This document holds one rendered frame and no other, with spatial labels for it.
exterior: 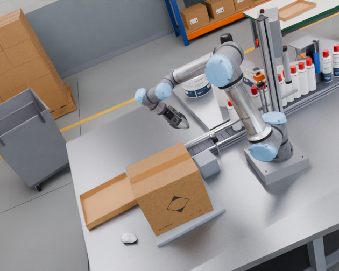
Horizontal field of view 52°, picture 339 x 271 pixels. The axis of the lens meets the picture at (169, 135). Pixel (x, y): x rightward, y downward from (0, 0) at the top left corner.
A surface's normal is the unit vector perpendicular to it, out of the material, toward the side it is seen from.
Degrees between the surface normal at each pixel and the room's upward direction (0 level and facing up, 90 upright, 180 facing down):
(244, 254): 0
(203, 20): 90
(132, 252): 0
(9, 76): 90
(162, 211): 90
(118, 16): 90
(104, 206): 0
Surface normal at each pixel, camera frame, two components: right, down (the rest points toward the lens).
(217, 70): -0.53, 0.51
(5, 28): 0.34, 0.46
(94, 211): -0.32, -0.76
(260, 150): -0.40, 0.72
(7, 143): 0.54, 0.40
